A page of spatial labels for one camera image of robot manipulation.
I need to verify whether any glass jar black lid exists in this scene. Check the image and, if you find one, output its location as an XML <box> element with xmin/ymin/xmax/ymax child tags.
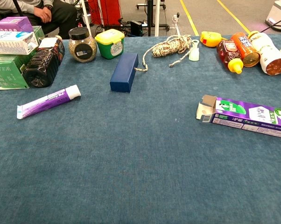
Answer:
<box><xmin>68</xmin><ymin>27</ymin><xmax>98</xmax><ymax>63</ymax></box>

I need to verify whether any white blue milk carton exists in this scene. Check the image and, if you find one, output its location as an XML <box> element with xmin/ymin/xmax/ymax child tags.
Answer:
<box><xmin>0</xmin><ymin>30</ymin><xmax>39</xmax><ymax>56</ymax></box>

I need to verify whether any white power strip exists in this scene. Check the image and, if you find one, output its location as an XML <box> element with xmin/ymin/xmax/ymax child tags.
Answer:
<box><xmin>172</xmin><ymin>13</ymin><xmax>181</xmax><ymax>35</ymax></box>

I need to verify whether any purple white toothpaste tube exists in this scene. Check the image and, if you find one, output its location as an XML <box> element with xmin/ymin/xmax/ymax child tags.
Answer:
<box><xmin>16</xmin><ymin>84</ymin><xmax>82</xmax><ymax>120</ymax></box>

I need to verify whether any white machine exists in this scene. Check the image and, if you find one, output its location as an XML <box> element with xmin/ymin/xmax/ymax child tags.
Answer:
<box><xmin>264</xmin><ymin>0</ymin><xmax>281</xmax><ymax>32</ymax></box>

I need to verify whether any red squeeze bottle yellow cap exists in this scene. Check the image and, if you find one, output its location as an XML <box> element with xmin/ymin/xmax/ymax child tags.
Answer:
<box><xmin>216</xmin><ymin>39</ymin><xmax>244</xmax><ymax>75</ymax></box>

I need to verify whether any purple cardboard box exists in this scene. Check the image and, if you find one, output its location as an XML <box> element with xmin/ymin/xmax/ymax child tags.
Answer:
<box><xmin>196</xmin><ymin>94</ymin><xmax>281</xmax><ymax>140</ymax></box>

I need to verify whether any white drink bottle yellow cap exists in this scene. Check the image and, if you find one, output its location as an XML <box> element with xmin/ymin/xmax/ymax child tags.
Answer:
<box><xmin>247</xmin><ymin>30</ymin><xmax>281</xmax><ymax>77</ymax></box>

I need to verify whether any beige braided rope bundle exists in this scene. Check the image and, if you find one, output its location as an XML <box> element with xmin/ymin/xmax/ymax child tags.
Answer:
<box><xmin>133</xmin><ymin>34</ymin><xmax>193</xmax><ymax>72</ymax></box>

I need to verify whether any green container yellow lid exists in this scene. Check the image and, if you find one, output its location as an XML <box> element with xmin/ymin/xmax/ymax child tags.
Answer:
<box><xmin>94</xmin><ymin>29</ymin><xmax>126</xmax><ymax>60</ymax></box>

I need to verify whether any white stand leg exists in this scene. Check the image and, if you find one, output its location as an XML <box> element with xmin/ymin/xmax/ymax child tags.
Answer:
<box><xmin>79</xmin><ymin>0</ymin><xmax>92</xmax><ymax>37</ymax></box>
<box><xmin>154</xmin><ymin>0</ymin><xmax>161</xmax><ymax>37</ymax></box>

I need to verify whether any black slanted light stand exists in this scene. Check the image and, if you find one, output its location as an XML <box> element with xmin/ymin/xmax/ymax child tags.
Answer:
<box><xmin>12</xmin><ymin>0</ymin><xmax>24</xmax><ymax>17</ymax></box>

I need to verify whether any black camera tripod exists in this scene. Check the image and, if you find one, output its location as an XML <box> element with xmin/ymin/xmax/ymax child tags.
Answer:
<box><xmin>147</xmin><ymin>0</ymin><xmax>154</xmax><ymax>37</ymax></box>

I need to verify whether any red cabinet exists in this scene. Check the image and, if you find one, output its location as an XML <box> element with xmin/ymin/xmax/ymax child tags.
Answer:
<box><xmin>87</xmin><ymin>0</ymin><xmax>122</xmax><ymax>26</ymax></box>

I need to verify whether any small purple box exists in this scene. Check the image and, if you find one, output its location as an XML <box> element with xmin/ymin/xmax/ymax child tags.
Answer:
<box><xmin>0</xmin><ymin>16</ymin><xmax>34</xmax><ymax>33</ymax></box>

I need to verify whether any mint green spoon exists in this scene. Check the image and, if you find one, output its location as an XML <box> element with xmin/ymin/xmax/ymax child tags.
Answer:
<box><xmin>188</xmin><ymin>39</ymin><xmax>200</xmax><ymax>62</ymax></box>

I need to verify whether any black power box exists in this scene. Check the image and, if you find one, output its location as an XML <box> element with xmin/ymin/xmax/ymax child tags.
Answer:
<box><xmin>130</xmin><ymin>20</ymin><xmax>145</xmax><ymax>37</ymax></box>

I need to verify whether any dark blue rectangular box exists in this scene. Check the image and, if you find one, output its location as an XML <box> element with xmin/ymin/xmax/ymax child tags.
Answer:
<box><xmin>109</xmin><ymin>53</ymin><xmax>139</xmax><ymax>93</ymax></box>

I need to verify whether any orange drink can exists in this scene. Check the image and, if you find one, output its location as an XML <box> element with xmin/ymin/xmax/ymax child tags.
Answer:
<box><xmin>230</xmin><ymin>32</ymin><xmax>261</xmax><ymax>68</ymax></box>

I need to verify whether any green mesh basket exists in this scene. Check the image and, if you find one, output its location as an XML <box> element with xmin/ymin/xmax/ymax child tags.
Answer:
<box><xmin>0</xmin><ymin>25</ymin><xmax>46</xmax><ymax>91</ymax></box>

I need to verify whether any yellow tape measure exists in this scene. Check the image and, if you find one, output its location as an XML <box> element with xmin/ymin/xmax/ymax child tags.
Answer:
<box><xmin>199</xmin><ymin>31</ymin><xmax>227</xmax><ymax>48</ymax></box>

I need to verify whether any blue table cloth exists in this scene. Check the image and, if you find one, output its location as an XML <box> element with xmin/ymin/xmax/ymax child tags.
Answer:
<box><xmin>0</xmin><ymin>35</ymin><xmax>281</xmax><ymax>224</ymax></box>

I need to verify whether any dark soy sauce bottle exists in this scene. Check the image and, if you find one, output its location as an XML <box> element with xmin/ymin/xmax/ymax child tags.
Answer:
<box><xmin>22</xmin><ymin>35</ymin><xmax>65</xmax><ymax>89</ymax></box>

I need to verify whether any seated person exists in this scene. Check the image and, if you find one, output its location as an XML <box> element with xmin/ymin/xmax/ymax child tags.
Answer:
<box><xmin>0</xmin><ymin>0</ymin><xmax>78</xmax><ymax>40</ymax></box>

